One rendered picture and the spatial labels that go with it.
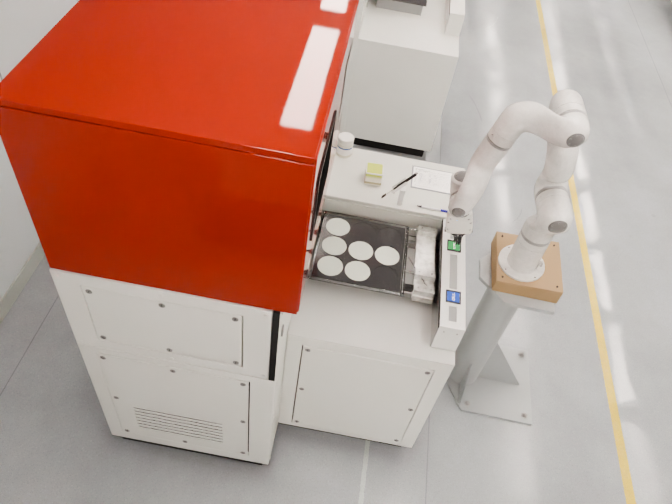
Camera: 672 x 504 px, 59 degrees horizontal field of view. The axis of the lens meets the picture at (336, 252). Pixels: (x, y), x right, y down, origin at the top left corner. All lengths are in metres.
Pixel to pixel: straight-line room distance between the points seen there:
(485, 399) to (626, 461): 0.72
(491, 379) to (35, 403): 2.22
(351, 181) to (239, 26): 1.03
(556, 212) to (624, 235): 2.23
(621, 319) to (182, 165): 2.99
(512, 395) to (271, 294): 1.84
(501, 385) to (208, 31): 2.30
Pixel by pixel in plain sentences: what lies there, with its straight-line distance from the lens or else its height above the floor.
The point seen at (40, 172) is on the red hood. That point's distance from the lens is 1.64.
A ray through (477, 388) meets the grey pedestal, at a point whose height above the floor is 0.01.
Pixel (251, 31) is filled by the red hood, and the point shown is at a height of 1.82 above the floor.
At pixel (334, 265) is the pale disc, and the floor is 0.90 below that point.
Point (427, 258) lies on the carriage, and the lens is 2.45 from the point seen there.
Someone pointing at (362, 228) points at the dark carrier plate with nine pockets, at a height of 0.90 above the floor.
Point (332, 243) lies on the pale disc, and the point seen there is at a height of 0.90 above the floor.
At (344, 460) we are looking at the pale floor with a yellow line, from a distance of 2.89.
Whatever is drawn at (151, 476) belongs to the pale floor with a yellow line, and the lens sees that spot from 2.87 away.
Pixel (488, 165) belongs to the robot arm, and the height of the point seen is 1.42.
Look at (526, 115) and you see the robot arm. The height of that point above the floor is 1.64.
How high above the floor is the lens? 2.66
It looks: 48 degrees down
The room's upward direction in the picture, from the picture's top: 10 degrees clockwise
